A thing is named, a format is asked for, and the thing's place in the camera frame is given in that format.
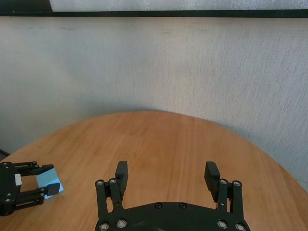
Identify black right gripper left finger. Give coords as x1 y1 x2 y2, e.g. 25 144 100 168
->
95 161 128 216

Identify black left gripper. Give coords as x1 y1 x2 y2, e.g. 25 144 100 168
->
0 161 61 217

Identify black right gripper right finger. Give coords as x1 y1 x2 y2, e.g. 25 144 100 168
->
204 161 244 215

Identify light blue cube block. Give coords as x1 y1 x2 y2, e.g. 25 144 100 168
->
36 168 65 200

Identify frosted white window panel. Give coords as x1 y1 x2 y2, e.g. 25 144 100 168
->
49 0 308 12

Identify black wall rail strip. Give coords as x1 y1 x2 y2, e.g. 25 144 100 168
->
0 9 308 18

